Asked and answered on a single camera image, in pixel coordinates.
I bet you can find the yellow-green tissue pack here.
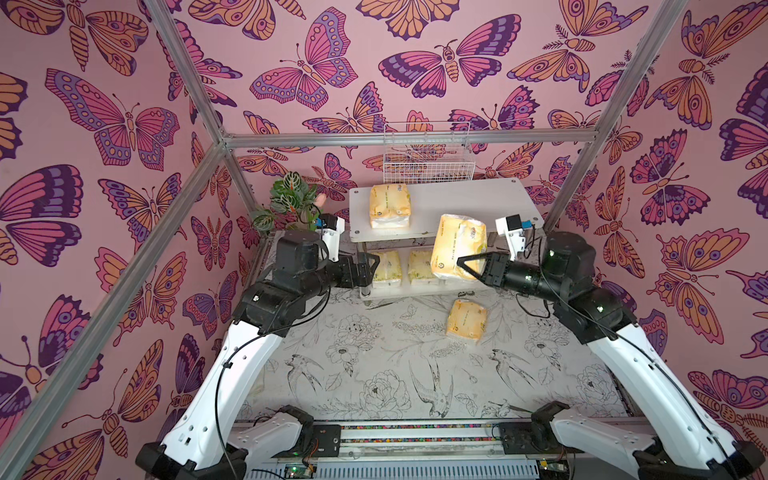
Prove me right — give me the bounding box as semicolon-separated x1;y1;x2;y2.
408;249;439;285
372;250;403;288

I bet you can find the orange tissue pack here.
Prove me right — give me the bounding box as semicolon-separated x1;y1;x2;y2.
446;299;488;343
369;183;412;229
431;214;487;281

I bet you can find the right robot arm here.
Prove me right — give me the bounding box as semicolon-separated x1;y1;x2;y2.
457;232;766;479

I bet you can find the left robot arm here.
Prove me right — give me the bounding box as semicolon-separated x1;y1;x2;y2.
136;230;380;479

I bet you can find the white two-tier shelf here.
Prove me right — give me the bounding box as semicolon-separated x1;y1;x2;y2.
349;179;544;301

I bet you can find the potted plant in black vase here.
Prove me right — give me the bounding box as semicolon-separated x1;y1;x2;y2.
250;171;327;233

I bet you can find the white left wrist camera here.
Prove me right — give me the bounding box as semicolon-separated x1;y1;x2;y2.
317;213;346;262

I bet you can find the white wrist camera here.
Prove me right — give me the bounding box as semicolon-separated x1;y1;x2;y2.
317;213;346;262
495;214;535;261

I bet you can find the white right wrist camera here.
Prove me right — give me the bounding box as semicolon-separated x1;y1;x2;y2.
495;214;535;261

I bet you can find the white wire basket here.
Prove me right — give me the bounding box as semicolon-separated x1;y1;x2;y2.
381;122;476;184

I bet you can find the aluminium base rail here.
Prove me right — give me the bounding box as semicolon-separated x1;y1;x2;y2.
158;418;682;480

